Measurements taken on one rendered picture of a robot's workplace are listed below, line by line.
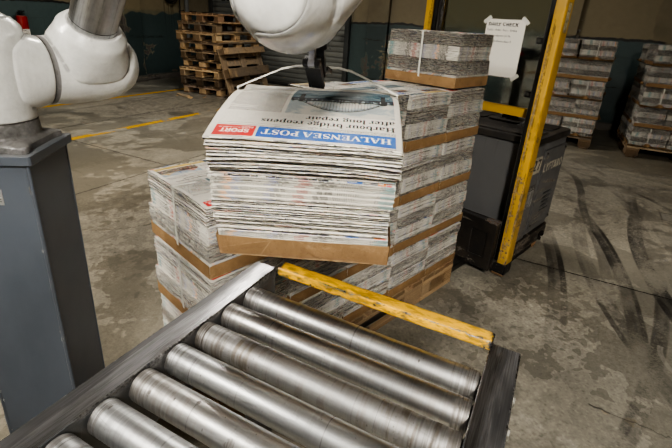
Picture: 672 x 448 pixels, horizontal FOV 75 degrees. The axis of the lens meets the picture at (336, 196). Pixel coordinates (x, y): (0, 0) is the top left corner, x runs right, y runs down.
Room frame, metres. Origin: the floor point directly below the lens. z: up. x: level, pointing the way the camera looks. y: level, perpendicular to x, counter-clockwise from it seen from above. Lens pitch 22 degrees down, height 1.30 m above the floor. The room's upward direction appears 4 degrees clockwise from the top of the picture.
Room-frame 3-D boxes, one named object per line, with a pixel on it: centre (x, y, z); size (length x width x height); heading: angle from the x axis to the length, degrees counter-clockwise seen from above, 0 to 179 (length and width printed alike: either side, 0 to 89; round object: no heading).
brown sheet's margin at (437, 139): (1.90, -0.23, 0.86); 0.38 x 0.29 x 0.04; 46
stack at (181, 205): (1.59, 0.07, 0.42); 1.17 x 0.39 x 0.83; 136
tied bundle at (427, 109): (1.90, -0.22, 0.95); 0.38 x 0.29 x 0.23; 46
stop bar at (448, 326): (0.70, -0.09, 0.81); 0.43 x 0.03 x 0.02; 64
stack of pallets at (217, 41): (8.07, 2.18, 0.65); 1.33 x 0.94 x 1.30; 158
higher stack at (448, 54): (2.11, -0.43, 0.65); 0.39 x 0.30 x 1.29; 46
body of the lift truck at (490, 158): (2.69, -0.98, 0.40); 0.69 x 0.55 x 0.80; 46
